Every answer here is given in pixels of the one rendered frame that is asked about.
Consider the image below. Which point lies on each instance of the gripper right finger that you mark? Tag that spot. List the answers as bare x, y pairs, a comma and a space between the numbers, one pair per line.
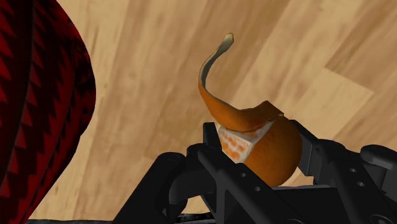
341, 167

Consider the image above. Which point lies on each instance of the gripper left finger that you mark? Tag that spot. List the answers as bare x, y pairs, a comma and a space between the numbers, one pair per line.
217, 183

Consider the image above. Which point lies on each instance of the partly peeled orange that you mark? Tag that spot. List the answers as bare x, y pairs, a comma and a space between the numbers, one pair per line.
266, 149

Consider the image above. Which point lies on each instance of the red black patterned robot stand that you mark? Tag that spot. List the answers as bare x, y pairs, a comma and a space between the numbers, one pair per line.
40, 108

